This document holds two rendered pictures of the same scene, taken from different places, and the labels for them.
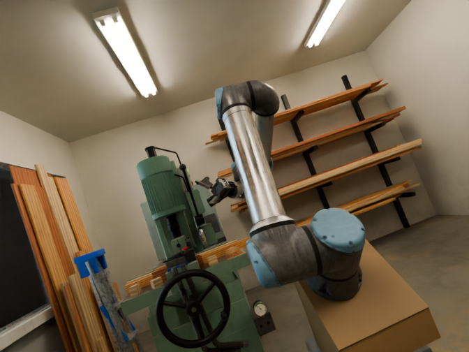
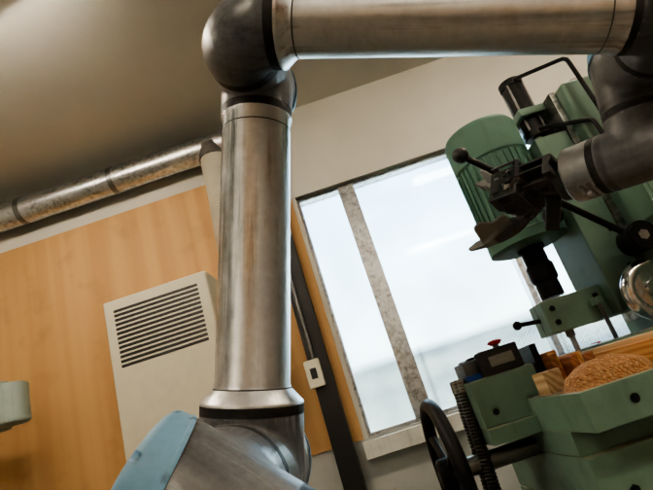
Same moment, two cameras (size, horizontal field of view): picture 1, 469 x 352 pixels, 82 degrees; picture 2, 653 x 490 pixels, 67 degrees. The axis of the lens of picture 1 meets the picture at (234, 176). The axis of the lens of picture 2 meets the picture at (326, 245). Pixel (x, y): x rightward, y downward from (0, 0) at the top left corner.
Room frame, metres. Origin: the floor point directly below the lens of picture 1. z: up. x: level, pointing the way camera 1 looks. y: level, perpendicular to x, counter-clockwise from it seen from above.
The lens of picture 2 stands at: (1.14, -0.77, 0.96)
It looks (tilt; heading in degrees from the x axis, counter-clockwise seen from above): 19 degrees up; 98
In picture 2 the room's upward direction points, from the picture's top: 18 degrees counter-clockwise
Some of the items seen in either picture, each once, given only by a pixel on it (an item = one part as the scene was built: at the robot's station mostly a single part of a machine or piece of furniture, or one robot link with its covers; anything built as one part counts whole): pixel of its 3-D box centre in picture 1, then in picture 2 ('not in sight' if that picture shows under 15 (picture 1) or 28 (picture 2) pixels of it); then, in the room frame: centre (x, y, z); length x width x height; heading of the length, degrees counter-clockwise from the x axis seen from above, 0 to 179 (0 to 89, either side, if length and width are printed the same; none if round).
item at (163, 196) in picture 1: (160, 188); (502, 189); (1.42, 0.39, 1.35); 0.18 x 0.18 x 0.31
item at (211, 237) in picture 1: (207, 234); not in sight; (1.63, 0.27, 1.02); 0.09 x 0.07 x 0.12; 101
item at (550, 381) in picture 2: (212, 260); (549, 381); (1.31, 0.24, 0.92); 0.04 x 0.03 x 0.04; 107
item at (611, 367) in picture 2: (232, 251); (603, 367); (1.38, 0.14, 0.92); 0.14 x 0.09 x 0.04; 11
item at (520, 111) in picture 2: (153, 160); (525, 109); (1.56, 0.42, 1.54); 0.08 x 0.08 x 0.17; 11
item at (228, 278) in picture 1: (192, 287); (581, 424); (1.36, 0.38, 0.82); 0.40 x 0.21 x 0.04; 101
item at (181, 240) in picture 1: (181, 245); (571, 314); (1.44, 0.39, 1.03); 0.14 x 0.07 x 0.09; 11
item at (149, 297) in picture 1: (188, 280); (547, 406); (1.32, 0.38, 0.87); 0.61 x 0.30 x 0.06; 101
